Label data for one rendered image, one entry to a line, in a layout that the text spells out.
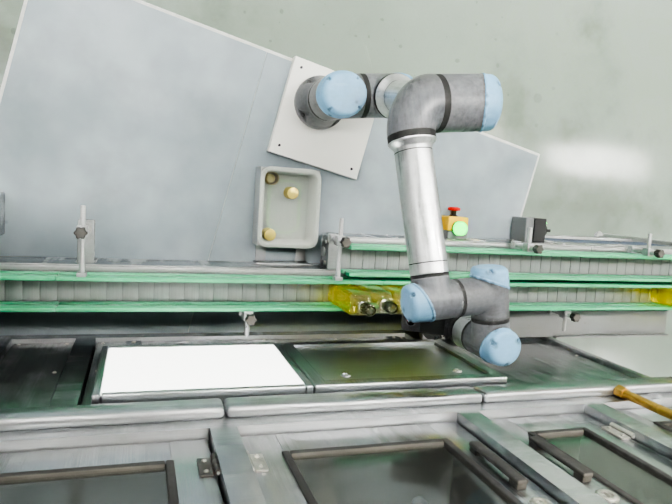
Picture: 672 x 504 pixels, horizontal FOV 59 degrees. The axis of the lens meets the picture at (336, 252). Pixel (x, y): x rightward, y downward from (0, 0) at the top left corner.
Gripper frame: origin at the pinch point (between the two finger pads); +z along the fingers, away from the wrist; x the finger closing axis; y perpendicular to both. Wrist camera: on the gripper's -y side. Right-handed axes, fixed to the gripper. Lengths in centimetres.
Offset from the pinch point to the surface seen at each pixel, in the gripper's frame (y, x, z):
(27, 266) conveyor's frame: -91, 4, 28
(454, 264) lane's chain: 25.2, 8.6, 27.3
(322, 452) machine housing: -34, -17, -37
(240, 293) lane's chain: -39.2, -1.5, 27.5
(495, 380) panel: 13.3, -12.7, -16.6
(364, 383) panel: -19.1, -12.4, -16.4
